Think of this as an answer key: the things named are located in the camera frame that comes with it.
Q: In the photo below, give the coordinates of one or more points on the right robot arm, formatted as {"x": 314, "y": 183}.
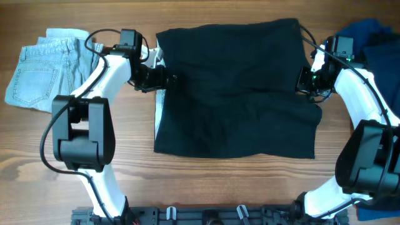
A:
{"x": 367, "y": 169}

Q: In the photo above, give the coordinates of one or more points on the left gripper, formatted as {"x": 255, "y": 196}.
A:
{"x": 160, "y": 80}

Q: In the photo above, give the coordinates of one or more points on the blue polo shirt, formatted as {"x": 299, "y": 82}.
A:
{"x": 360, "y": 31}

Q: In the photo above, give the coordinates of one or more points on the black shorts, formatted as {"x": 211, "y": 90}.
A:
{"x": 235, "y": 92}

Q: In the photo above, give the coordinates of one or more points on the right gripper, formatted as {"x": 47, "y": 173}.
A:
{"x": 302, "y": 83}

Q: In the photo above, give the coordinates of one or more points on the dark navy pants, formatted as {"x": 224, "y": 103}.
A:
{"x": 382, "y": 56}

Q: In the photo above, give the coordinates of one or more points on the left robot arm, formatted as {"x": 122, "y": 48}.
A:
{"x": 80, "y": 138}

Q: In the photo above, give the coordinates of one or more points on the folded light blue jeans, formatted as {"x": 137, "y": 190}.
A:
{"x": 57, "y": 64}

